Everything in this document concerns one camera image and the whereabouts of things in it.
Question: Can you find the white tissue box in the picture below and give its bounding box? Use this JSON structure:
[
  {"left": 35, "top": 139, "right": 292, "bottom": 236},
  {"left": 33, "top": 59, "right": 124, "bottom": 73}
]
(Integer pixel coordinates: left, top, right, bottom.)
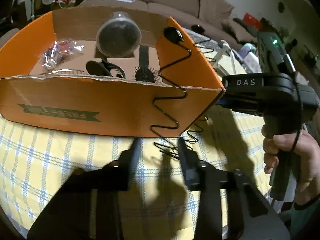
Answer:
[{"left": 244, "top": 51, "right": 262, "bottom": 73}]

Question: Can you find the brown cushion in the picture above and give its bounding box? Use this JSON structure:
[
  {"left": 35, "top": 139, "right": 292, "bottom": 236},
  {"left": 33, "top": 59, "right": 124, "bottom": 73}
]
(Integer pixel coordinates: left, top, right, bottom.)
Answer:
[{"left": 198, "top": 0, "right": 234, "bottom": 30}]

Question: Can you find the person's right hand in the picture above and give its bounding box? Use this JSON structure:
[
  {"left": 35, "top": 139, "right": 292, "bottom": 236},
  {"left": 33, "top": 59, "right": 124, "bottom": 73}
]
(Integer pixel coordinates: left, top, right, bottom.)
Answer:
[{"left": 261, "top": 125, "right": 319, "bottom": 205}]

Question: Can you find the bag of colourful rubber bands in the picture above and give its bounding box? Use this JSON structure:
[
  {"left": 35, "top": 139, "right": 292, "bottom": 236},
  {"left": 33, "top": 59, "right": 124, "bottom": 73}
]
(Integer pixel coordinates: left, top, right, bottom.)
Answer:
[{"left": 40, "top": 38, "right": 85, "bottom": 72}]

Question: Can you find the white folding phone stand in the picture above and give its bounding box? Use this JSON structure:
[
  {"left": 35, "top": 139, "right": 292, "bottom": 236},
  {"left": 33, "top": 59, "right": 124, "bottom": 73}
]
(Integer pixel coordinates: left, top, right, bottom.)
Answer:
[{"left": 213, "top": 40, "right": 246, "bottom": 76}]

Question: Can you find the clear jar with black clips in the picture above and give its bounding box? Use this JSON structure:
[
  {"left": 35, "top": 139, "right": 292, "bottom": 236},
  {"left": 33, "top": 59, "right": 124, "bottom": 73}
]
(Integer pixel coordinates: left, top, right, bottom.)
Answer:
[{"left": 96, "top": 11, "right": 142, "bottom": 58}]

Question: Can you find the orange cardboard box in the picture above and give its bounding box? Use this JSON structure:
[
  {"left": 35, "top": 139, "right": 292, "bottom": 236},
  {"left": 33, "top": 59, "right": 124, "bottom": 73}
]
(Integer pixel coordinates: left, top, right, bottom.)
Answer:
[{"left": 1, "top": 7, "right": 225, "bottom": 138}]

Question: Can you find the red box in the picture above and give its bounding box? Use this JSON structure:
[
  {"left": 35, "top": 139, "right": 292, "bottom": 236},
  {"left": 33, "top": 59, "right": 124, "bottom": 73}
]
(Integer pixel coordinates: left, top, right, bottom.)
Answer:
[{"left": 243, "top": 13, "right": 263, "bottom": 30}]

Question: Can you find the gold hair claw clip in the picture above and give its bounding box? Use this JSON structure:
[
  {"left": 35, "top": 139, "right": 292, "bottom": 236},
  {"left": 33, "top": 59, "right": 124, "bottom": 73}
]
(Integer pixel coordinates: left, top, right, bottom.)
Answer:
[{"left": 40, "top": 69, "right": 85, "bottom": 76}]

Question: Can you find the yellow plaid tablecloth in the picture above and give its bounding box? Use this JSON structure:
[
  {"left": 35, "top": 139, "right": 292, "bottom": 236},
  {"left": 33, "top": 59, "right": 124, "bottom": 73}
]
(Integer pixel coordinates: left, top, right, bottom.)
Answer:
[{"left": 0, "top": 52, "right": 276, "bottom": 240}]

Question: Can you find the black hair claw clip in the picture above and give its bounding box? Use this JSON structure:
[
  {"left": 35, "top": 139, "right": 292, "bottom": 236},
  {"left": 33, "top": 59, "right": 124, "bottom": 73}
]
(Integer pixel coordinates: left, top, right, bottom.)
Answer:
[{"left": 86, "top": 60, "right": 126, "bottom": 79}]

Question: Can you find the pastel round container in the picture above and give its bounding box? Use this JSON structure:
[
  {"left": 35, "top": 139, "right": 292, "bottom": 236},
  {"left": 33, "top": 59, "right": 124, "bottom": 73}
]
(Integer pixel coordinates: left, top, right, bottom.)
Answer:
[{"left": 238, "top": 43, "right": 257, "bottom": 59}]

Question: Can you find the brown sofa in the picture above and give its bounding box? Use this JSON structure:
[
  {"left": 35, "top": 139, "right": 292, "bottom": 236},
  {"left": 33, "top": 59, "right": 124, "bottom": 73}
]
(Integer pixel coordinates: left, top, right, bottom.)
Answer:
[{"left": 80, "top": 0, "right": 240, "bottom": 49}]

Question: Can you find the black hair brush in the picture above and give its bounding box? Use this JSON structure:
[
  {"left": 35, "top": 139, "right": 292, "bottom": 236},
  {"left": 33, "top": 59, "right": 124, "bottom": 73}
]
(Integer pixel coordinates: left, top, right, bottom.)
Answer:
[{"left": 135, "top": 45, "right": 159, "bottom": 83}]

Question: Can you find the black wavy wire headband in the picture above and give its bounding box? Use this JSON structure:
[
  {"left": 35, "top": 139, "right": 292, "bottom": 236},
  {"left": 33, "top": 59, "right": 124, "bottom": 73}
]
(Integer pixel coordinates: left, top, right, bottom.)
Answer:
[{"left": 150, "top": 26, "right": 217, "bottom": 160}]

